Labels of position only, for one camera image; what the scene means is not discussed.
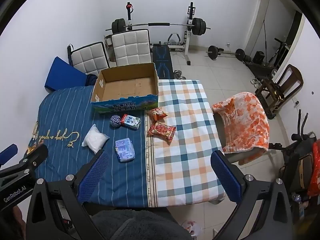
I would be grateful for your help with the black gym equipment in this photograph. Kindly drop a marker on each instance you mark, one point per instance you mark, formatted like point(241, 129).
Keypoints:
point(258, 57)

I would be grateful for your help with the short barbell with black plates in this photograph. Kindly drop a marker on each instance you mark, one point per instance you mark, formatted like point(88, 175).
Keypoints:
point(213, 52)

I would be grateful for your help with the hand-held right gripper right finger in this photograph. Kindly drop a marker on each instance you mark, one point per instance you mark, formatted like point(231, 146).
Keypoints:
point(225, 177)

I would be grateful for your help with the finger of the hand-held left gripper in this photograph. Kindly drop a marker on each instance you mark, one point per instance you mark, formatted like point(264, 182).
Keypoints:
point(8, 153)
point(35, 156)

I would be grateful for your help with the blue and white yarn ball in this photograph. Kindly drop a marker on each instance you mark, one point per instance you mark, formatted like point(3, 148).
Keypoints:
point(115, 121)

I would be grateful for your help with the blue foam mat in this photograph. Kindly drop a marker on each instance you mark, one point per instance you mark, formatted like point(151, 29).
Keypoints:
point(62, 75)

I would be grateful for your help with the red snack packet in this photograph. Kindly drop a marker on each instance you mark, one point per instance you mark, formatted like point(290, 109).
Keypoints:
point(161, 131)

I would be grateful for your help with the orange snack bag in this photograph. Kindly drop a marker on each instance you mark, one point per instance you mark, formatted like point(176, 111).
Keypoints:
point(157, 114)

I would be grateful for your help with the metal dumbbell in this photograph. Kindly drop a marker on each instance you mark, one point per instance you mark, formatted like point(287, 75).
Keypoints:
point(178, 73)

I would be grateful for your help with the checked blanket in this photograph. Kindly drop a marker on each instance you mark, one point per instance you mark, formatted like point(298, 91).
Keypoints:
point(185, 130)

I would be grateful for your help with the white shoes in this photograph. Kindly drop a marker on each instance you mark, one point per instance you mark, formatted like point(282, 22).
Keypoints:
point(256, 83)

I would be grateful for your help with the long barbell with black plates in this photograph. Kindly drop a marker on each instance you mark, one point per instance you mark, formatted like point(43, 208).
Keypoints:
point(157, 24)

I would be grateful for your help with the person's grey fleece clothing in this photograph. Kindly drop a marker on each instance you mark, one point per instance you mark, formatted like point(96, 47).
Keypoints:
point(140, 226)

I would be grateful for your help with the blue striped bed sheet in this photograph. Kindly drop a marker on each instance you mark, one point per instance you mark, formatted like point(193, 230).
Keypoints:
point(70, 110)

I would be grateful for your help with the black weight bench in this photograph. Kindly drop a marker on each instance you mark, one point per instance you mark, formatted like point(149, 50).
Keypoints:
point(162, 62)

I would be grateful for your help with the printed wrapper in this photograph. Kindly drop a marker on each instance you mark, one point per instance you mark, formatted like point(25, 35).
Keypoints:
point(191, 227)

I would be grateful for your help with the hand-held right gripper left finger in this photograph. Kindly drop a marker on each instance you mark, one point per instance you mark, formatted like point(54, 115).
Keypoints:
point(93, 175)

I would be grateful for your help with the red and white milk carton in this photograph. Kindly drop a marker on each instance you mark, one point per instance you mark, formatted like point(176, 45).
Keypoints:
point(130, 122)

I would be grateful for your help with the white padded chair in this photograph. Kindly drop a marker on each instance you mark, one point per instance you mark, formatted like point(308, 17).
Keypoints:
point(90, 57)
point(131, 47)

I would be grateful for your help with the grey chair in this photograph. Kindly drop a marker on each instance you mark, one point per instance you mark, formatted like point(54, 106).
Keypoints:
point(221, 130)

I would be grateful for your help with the blue tissue pack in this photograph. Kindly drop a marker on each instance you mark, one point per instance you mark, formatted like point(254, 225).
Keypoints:
point(125, 150)

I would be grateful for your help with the red plastic bag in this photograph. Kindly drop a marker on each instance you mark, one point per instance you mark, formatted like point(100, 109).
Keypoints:
point(315, 170)

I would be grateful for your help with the white plastic bag packet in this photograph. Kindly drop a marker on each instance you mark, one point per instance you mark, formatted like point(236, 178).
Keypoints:
point(95, 140)

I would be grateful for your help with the printed cardboard box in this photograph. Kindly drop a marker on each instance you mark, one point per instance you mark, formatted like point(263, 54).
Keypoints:
point(125, 87)

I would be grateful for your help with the white barbell rack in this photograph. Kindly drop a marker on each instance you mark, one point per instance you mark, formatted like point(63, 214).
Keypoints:
point(188, 45)

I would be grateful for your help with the brown wooden chair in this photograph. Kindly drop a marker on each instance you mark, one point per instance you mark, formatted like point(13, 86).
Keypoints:
point(290, 77)

